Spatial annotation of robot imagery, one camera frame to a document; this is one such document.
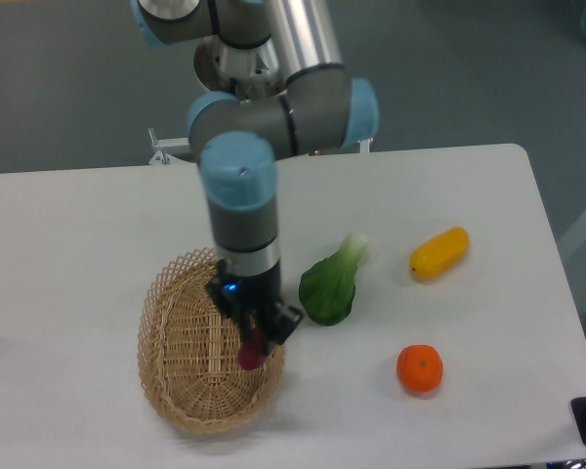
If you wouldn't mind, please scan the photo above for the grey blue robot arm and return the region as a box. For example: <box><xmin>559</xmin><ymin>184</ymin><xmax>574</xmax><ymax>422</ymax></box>
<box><xmin>132</xmin><ymin>1</ymin><xmax>380</xmax><ymax>369</ymax></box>

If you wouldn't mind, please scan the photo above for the purple sweet potato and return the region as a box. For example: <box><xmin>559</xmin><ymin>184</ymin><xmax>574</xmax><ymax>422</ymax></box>
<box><xmin>237</xmin><ymin>319</ymin><xmax>268</xmax><ymax>371</ymax></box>

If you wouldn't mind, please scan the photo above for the oval wicker basket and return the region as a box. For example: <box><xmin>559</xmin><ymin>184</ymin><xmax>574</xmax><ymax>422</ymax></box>
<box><xmin>137</xmin><ymin>247</ymin><xmax>285</xmax><ymax>435</ymax></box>

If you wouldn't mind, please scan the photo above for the yellow mango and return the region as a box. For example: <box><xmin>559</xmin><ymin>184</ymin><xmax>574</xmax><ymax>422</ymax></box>
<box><xmin>409</xmin><ymin>227</ymin><xmax>471</xmax><ymax>281</ymax></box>

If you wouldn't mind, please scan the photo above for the green bok choy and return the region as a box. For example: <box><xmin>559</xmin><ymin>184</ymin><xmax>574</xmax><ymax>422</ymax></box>
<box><xmin>298</xmin><ymin>233</ymin><xmax>370</xmax><ymax>326</ymax></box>

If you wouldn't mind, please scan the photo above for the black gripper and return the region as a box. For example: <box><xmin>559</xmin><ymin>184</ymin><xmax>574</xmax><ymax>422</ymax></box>
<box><xmin>205</xmin><ymin>259</ymin><xmax>304</xmax><ymax>356</ymax></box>

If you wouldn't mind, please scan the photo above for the orange tangerine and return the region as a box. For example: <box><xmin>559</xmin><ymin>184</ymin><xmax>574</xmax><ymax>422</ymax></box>
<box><xmin>396</xmin><ymin>344</ymin><xmax>443</xmax><ymax>393</ymax></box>

